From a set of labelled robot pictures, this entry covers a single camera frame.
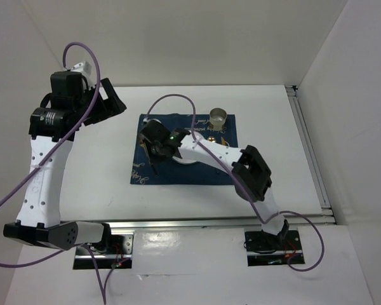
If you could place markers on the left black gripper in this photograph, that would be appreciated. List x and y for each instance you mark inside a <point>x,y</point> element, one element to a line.
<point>108,107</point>

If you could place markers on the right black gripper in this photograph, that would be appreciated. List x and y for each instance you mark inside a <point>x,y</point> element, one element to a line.
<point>148,144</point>

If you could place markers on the gold fork green handle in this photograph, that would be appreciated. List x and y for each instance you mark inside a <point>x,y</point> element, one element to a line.
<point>147,148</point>

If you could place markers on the dark blue cloth placemat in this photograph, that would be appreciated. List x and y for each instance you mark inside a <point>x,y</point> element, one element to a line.
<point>172,173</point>

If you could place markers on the white round plate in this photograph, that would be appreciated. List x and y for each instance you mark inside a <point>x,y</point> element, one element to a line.
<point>189,151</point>

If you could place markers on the metal cup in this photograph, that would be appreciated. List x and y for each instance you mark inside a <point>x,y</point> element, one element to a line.
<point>217,118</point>

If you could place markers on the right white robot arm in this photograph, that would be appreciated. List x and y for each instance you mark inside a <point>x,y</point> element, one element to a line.
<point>246,167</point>

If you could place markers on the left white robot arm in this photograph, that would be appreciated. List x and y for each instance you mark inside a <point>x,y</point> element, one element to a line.
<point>39,222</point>

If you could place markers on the aluminium frame rail front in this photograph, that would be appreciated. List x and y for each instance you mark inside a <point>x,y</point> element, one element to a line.
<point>325,219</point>

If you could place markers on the aluminium frame rail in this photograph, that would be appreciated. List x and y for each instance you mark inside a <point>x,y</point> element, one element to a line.
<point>325,219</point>
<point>324,202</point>

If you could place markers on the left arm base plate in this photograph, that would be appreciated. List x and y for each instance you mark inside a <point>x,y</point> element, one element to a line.
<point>118,254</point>

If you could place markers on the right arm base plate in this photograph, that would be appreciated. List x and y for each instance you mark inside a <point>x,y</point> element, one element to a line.
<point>263,250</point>

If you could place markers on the aluminium frame rail right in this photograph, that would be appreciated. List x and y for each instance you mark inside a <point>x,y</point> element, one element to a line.
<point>324,202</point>

